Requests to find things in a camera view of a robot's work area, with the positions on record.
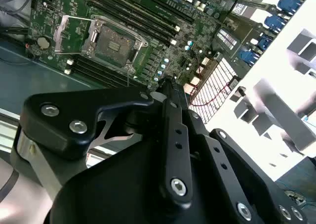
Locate metal socket cover frame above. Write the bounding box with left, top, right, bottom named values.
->
left=52, top=14, right=97, bottom=56

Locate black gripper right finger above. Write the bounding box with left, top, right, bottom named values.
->
left=172, top=81, right=310, bottom=224

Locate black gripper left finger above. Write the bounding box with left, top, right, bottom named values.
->
left=19, top=81, right=194, bottom=207

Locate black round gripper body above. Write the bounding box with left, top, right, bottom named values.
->
left=45, top=134, right=239, bottom=224

